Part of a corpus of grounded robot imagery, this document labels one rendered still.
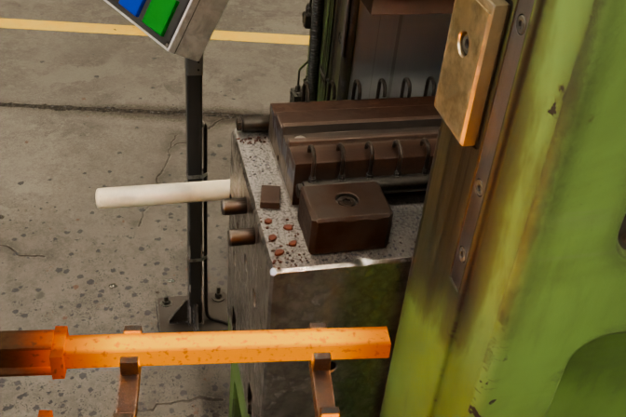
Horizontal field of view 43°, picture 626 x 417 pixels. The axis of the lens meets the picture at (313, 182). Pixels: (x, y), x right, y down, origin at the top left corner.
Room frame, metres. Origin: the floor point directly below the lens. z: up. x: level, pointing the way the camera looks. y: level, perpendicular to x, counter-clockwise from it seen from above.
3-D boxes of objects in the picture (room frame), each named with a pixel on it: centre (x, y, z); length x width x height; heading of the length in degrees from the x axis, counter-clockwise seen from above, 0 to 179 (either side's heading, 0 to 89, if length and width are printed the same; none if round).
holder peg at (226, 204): (1.01, 0.12, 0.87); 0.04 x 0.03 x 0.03; 107
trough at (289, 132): (1.10, -0.15, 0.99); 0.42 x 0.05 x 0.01; 107
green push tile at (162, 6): (1.42, 0.32, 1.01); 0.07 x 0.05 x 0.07; 42
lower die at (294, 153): (1.12, -0.14, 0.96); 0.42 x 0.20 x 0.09; 107
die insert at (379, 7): (1.11, -0.19, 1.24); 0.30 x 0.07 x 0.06; 107
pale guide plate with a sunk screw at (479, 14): (0.80, -0.16, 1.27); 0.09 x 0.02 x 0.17; 17
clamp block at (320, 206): (0.91, -0.05, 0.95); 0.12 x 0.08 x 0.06; 107
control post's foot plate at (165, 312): (1.58, 0.29, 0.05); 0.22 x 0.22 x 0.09; 17
